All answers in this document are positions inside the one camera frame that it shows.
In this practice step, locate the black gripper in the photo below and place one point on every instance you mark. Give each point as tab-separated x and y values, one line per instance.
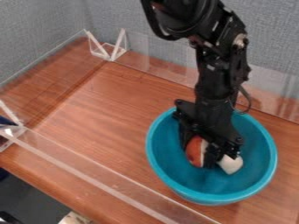
207	118

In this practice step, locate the red white toy mushroom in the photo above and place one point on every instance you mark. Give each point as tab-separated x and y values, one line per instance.
197	155

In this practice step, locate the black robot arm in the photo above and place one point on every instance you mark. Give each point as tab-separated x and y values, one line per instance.
218	36

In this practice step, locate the blue plastic bowl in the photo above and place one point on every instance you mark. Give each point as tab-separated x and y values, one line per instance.
211	187

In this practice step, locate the clear acrylic back wall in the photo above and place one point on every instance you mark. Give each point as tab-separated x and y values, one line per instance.
171	61

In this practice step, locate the clear acrylic wall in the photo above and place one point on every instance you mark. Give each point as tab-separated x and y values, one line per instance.
62	46
79	181
171	61

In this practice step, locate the clear acrylic front wall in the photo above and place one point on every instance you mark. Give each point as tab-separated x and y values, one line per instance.
79	181

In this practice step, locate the clear acrylic corner bracket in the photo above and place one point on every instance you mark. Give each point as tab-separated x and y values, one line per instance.
105	50

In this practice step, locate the clear acrylic left wall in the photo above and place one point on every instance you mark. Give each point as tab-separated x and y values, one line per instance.
62	46

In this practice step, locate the clear acrylic left bracket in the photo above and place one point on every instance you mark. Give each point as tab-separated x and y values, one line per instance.
10	125

